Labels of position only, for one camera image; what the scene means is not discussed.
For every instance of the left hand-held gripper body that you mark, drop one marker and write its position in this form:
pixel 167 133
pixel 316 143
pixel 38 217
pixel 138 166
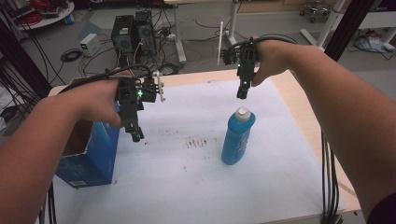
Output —
pixel 130 93

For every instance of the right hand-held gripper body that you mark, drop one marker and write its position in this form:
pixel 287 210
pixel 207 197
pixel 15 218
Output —
pixel 246 62

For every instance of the blue bottle with white cap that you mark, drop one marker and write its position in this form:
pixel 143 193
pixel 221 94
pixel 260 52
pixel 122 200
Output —
pixel 236 140

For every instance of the person's right hand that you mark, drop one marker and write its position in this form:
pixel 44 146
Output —
pixel 274 59

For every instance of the person's left hand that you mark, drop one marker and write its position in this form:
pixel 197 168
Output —
pixel 96 99

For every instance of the white desk leg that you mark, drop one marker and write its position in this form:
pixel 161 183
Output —
pixel 233 25
pixel 179 37

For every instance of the blue cardboard box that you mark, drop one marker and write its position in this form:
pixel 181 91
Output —
pixel 99 155

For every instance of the black computer tower green label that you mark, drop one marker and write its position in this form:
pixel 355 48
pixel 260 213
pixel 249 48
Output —
pixel 123 37

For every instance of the white power supply box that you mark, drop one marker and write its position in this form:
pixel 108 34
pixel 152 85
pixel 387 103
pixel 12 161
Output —
pixel 89 45

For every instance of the white power strip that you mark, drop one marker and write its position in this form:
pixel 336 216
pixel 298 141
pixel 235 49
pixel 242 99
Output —
pixel 170 37

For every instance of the white table mat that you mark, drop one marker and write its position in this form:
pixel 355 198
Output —
pixel 186 186

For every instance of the office chair base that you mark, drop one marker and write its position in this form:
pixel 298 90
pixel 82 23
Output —
pixel 314 9

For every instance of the thin wooden strip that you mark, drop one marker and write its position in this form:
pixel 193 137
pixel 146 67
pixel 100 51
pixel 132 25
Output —
pixel 346 188

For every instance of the person's dark sleeve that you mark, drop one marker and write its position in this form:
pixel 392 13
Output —
pixel 384 211

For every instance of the white desk frame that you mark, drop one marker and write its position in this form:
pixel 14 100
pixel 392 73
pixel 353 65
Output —
pixel 327 28

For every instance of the black metal frame post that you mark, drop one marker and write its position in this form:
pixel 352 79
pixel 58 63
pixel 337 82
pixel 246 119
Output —
pixel 348 28
pixel 21 62

